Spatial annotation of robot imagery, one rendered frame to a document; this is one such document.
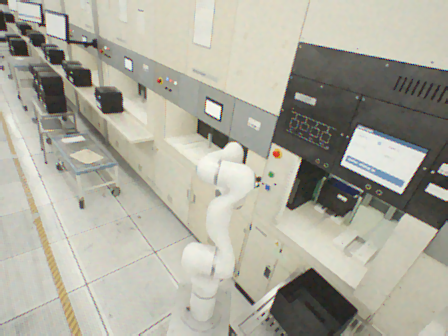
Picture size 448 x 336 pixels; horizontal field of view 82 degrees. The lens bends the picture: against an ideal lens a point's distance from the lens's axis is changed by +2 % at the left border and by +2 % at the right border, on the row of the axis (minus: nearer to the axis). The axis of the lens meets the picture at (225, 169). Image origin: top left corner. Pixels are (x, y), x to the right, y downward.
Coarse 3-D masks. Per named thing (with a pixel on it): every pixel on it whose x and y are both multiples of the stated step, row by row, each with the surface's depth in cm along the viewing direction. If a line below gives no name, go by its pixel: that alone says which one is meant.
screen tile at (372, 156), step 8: (360, 136) 117; (368, 136) 114; (352, 144) 120; (368, 144) 115; (384, 144) 110; (352, 152) 121; (360, 152) 119; (368, 152) 116; (376, 152) 113; (368, 160) 117
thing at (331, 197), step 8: (336, 176) 186; (328, 184) 181; (320, 192) 187; (328, 192) 182; (336, 192) 178; (344, 192) 174; (360, 192) 175; (320, 200) 189; (328, 200) 184; (336, 200) 179; (344, 200) 175; (352, 200) 172; (328, 208) 185; (336, 208) 181; (344, 208) 176; (352, 208) 182; (336, 216) 184
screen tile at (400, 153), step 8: (384, 152) 111; (392, 152) 109; (400, 152) 107; (408, 152) 104; (384, 160) 112; (408, 160) 105; (416, 160) 103; (392, 168) 110; (400, 168) 108; (408, 168) 106
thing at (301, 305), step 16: (304, 272) 134; (288, 288) 131; (304, 288) 145; (320, 288) 136; (272, 304) 127; (288, 304) 118; (304, 304) 136; (320, 304) 138; (336, 304) 129; (352, 304) 122; (288, 320) 120; (304, 320) 129; (320, 320) 130; (336, 320) 131
